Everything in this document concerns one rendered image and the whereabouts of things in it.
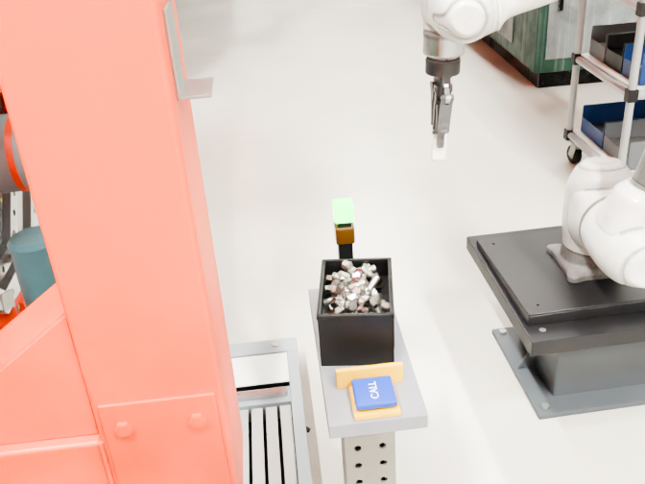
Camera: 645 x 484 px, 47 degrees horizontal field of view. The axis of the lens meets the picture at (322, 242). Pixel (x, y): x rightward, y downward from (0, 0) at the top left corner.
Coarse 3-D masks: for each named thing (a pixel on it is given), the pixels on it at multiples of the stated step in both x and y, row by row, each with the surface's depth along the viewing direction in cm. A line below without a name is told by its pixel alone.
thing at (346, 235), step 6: (336, 228) 152; (342, 228) 152; (348, 228) 152; (336, 234) 152; (342, 234) 152; (348, 234) 152; (354, 234) 152; (336, 240) 153; (342, 240) 153; (348, 240) 153; (354, 240) 153
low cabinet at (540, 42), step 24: (576, 0) 379; (600, 0) 380; (504, 24) 434; (528, 24) 397; (552, 24) 383; (576, 24) 385; (600, 24) 386; (504, 48) 442; (528, 48) 401; (552, 48) 390; (528, 72) 416; (552, 72) 401
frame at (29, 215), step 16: (0, 112) 155; (16, 192) 160; (16, 208) 159; (32, 208) 156; (16, 224) 158; (32, 224) 155; (0, 256) 148; (0, 272) 146; (0, 288) 134; (16, 288) 142; (0, 304) 133
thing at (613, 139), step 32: (640, 0) 240; (576, 32) 291; (608, 32) 289; (640, 32) 243; (576, 64) 296; (608, 64) 278; (640, 64) 267; (576, 96) 303; (640, 96) 254; (608, 128) 285; (640, 128) 287; (576, 160) 313
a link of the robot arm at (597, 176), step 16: (592, 160) 175; (608, 160) 174; (576, 176) 174; (592, 176) 170; (608, 176) 169; (624, 176) 169; (576, 192) 174; (592, 192) 170; (608, 192) 168; (576, 208) 172; (576, 224) 172; (576, 240) 176
